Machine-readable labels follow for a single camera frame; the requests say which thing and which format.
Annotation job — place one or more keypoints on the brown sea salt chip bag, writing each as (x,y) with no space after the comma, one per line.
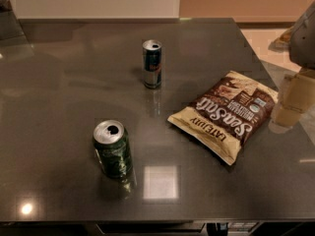
(227,115)

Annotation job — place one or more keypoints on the redbull can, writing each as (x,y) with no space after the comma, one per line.
(152,63)

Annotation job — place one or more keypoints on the green soda can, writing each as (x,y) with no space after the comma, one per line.
(111,143)

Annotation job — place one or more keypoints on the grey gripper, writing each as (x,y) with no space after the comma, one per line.
(304,39)

